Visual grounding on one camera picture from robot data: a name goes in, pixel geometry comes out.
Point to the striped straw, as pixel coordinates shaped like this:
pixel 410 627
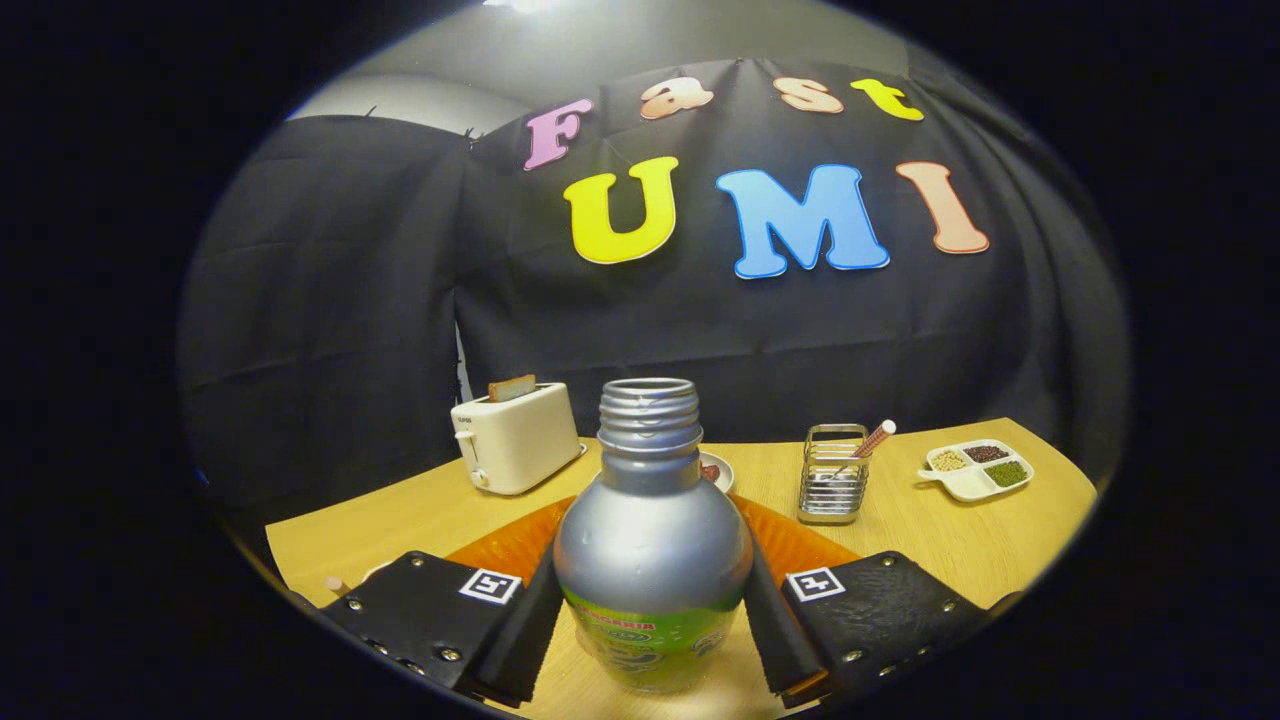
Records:
pixel 878 438

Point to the cream toaster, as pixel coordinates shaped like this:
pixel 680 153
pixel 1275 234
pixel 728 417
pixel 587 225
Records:
pixel 520 445

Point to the small white plate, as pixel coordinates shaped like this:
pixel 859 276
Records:
pixel 720 475

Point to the white divided dish with beans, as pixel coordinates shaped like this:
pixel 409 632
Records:
pixel 965 483

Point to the wooden table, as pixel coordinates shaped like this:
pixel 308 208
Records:
pixel 930 550

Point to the silver bottle with green label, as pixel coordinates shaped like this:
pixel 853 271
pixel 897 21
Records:
pixel 650 550

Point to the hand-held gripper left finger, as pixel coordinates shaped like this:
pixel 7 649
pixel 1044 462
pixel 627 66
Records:
pixel 520 645

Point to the bread slice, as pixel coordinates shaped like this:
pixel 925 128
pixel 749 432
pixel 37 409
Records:
pixel 511 388

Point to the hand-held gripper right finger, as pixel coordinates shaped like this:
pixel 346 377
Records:
pixel 780 640

